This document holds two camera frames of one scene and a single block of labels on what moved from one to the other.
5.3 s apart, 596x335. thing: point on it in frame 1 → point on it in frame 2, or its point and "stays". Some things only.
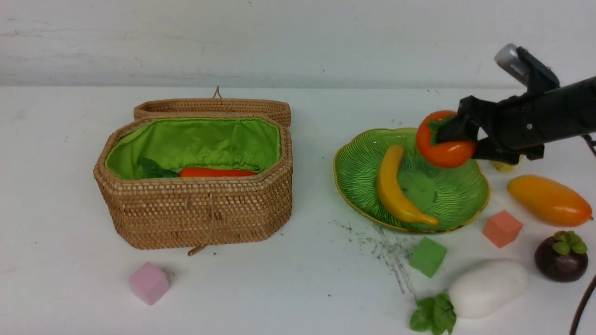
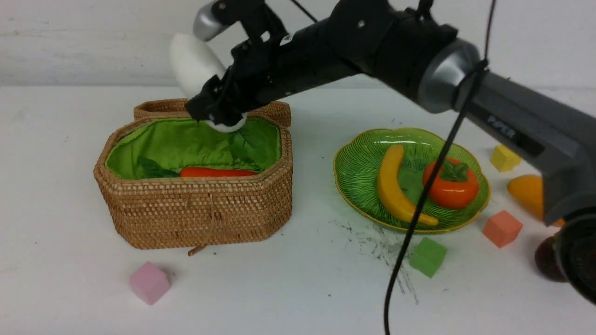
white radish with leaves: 482,288 → 197,61
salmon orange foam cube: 502,229 stays
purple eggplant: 147,168 stays
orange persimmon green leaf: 449,154 → 456,186
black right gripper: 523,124 → 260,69
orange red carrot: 205,172 stays
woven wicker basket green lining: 197,213 stays
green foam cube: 427,257 stays
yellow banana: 388,158 stays
